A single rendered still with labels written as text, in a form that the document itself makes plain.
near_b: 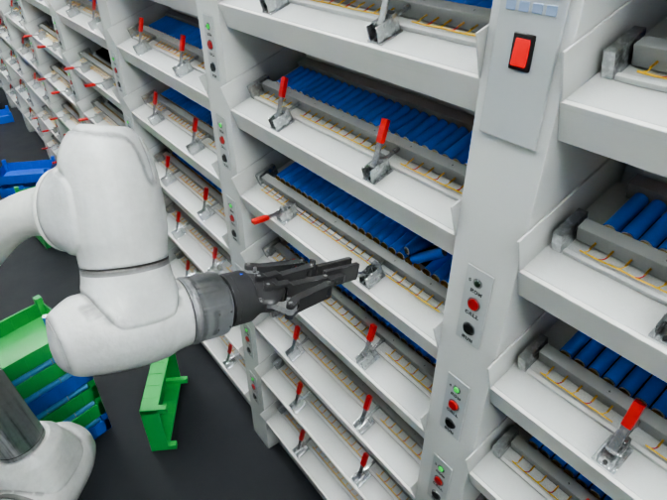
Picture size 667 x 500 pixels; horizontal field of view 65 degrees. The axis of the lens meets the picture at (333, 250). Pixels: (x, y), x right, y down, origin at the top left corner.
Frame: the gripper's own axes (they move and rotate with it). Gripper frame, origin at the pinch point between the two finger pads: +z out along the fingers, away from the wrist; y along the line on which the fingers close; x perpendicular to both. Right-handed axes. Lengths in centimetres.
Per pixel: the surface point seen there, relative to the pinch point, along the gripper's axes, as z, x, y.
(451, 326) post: 5.2, 0.6, 19.7
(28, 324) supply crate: -31, -66, -99
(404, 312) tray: 7.4, -4.1, 9.4
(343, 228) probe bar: 10.7, 0.6, -11.5
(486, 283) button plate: 2.9, 10.9, 24.0
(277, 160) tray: 15.2, 3.0, -42.3
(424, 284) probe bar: 10.5, 0.5, 9.5
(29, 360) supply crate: -35, -64, -79
